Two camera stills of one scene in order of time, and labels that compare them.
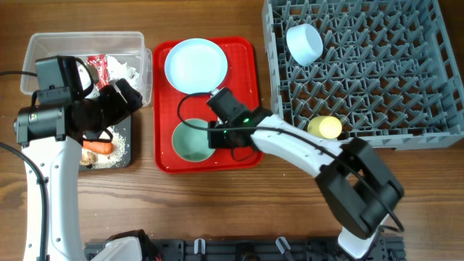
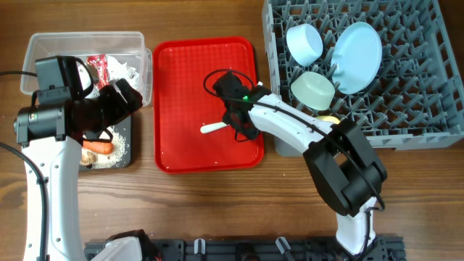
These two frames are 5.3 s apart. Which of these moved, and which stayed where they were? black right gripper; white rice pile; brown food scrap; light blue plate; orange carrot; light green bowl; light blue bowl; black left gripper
Moved: black right gripper; light blue plate; light green bowl
Stayed: light blue bowl; black left gripper; white rice pile; brown food scrap; orange carrot
